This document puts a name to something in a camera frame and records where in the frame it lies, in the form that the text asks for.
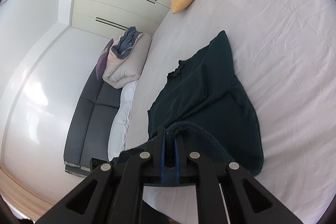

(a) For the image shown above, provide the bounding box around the grey padded headboard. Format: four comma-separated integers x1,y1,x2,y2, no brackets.
64,67,124,177

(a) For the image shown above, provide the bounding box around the white quilt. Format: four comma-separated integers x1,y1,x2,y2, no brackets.
108,80,138,161

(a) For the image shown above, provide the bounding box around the folded beige duvet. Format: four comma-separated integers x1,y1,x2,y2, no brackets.
102,32,153,89

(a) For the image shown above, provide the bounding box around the purple pillow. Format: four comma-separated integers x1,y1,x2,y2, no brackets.
96,39,114,81

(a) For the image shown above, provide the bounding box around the grey-blue cloth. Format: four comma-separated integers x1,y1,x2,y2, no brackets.
112,27,143,60

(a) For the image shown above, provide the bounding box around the dark green sweater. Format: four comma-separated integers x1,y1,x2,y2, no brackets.
118,30,264,177

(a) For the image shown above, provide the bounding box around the bed with white sheet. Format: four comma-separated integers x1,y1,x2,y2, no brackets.
108,0,336,222

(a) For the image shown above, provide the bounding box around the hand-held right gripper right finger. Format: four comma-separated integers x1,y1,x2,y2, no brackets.
174,135,302,224

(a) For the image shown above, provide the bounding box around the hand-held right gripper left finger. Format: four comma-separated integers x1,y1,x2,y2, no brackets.
35,126,166,224

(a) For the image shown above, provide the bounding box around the cream wardrobe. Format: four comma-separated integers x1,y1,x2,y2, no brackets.
70,0,176,39

